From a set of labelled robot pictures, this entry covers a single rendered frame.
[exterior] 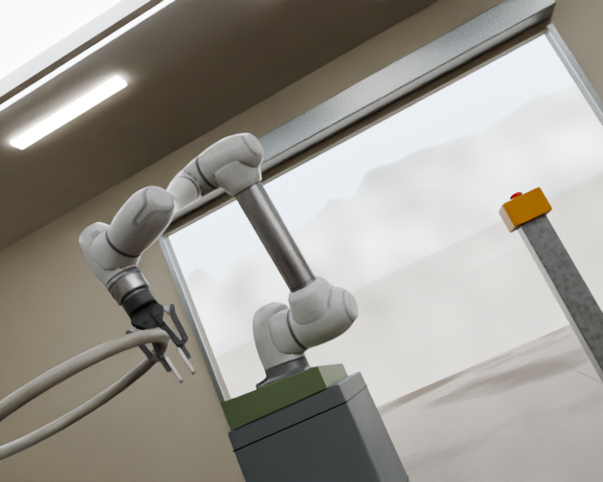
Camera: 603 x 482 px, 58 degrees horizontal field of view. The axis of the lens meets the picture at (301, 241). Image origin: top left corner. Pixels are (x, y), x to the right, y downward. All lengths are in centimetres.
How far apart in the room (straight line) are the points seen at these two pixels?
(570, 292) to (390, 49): 504
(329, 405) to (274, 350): 30
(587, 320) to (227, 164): 116
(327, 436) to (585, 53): 537
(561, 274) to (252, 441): 105
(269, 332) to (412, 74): 447
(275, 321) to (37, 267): 608
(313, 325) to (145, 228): 73
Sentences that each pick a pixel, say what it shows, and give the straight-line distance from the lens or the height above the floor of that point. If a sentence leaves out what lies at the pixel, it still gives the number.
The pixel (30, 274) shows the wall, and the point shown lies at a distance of 780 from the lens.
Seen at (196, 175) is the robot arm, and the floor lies 158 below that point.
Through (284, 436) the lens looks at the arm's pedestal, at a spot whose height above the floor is 72.
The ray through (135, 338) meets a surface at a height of 106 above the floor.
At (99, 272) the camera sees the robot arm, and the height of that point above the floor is 128.
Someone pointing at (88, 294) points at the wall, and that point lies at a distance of 722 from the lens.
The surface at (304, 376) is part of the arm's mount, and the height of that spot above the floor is 86.
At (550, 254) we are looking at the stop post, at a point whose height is 89.
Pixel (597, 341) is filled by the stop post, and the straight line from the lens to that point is 175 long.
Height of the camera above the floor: 84
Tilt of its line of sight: 14 degrees up
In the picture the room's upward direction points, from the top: 24 degrees counter-clockwise
